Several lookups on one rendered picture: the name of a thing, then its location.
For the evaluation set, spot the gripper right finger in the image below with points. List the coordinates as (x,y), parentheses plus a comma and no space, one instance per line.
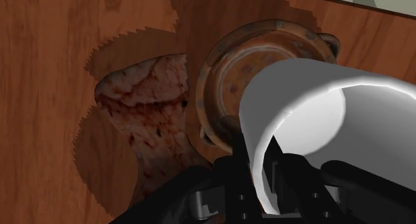
(357,190)

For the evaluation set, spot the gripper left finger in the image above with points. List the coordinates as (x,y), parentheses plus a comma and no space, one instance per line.
(237,184)

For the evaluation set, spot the white cup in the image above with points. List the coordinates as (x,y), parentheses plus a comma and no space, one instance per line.
(292,83)

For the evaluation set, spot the pale red-veined raw meat piece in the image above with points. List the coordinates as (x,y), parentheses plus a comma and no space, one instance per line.
(146,96)

